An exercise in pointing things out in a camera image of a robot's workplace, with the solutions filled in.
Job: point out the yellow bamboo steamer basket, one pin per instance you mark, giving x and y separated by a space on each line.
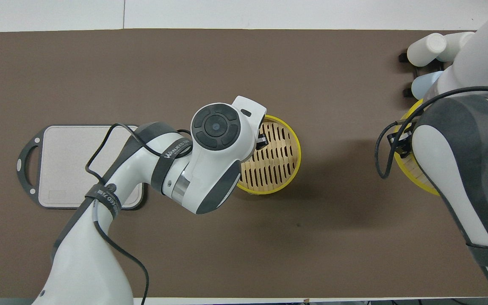
273 161

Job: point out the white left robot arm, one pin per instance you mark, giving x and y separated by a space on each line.
210 169

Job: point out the black cup rack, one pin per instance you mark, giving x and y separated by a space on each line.
404 58

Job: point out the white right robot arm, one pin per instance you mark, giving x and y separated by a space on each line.
472 178

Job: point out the grey cutting board dark rim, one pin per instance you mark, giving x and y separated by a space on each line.
66 161

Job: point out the light blue cup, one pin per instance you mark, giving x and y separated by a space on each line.
426 84

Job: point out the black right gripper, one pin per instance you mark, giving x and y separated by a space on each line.
403 142

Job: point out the plain white cup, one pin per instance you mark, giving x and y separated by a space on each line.
425 51

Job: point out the brown table mat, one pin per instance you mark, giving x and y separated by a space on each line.
311 63

